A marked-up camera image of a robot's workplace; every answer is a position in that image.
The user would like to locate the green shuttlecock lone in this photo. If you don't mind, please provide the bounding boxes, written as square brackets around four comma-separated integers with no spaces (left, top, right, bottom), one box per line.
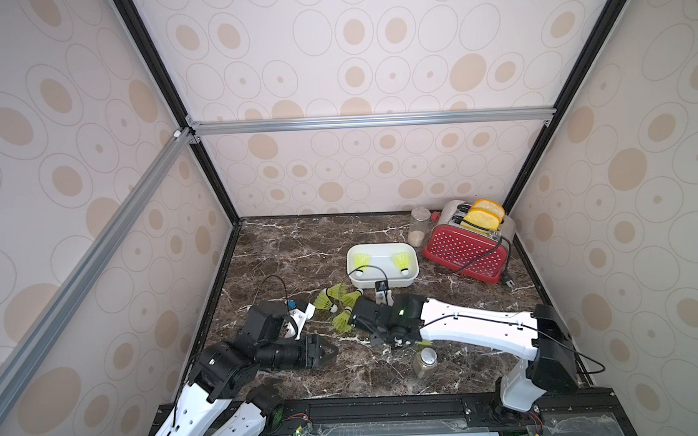
[353,252,371,277]

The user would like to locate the white storage box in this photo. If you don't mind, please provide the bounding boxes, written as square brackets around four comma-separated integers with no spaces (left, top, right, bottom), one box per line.
[347,243,420,290]

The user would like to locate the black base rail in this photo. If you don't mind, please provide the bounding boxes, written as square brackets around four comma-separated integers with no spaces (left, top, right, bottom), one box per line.
[151,388,637,436]

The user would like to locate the clear jar with powder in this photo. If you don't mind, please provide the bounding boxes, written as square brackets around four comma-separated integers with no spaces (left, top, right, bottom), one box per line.
[406,206,432,248]

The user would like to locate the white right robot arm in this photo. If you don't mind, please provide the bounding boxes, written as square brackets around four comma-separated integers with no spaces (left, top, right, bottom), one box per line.
[348,294,579,413]

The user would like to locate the silver left aluminium rail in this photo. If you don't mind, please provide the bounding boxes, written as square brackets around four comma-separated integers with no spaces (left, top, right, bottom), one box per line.
[0,128,192,427]

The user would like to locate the silver horizontal aluminium rail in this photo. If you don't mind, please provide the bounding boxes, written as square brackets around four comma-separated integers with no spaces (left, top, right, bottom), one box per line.
[186,106,556,140]

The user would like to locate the black toaster power cable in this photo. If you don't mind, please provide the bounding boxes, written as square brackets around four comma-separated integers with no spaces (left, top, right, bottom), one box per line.
[451,234,517,290]

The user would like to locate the front yellow toast slice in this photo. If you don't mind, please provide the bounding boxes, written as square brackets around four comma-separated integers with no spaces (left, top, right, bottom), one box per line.
[464,208,501,231]

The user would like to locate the green shuttlecock top group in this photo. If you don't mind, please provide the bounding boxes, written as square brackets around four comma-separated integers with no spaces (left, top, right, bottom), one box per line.
[324,283,349,300]

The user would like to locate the green shuttlecock group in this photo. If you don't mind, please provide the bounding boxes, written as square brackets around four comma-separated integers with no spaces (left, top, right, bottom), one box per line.
[332,308,353,334]
[340,290,362,310]
[324,283,349,300]
[313,290,338,314]

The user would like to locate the yellow toast slice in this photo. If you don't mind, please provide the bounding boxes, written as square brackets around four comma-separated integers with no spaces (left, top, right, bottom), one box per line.
[464,208,501,231]
[473,199,506,222]

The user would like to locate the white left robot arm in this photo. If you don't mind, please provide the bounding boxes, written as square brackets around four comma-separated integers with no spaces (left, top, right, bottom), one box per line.
[155,301,338,436]

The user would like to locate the back yellow toast slice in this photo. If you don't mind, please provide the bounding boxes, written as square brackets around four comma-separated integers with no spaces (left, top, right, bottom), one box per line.
[473,199,506,222]

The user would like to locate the metal lidded shaker jar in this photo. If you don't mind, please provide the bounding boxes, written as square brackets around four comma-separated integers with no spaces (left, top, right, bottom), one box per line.
[412,347,438,379]

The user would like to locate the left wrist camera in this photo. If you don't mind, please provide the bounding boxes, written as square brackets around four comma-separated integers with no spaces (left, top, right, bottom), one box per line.
[283,300,316,340]

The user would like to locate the red dotted toaster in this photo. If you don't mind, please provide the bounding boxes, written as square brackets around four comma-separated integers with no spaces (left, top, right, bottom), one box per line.
[423,199,517,288]

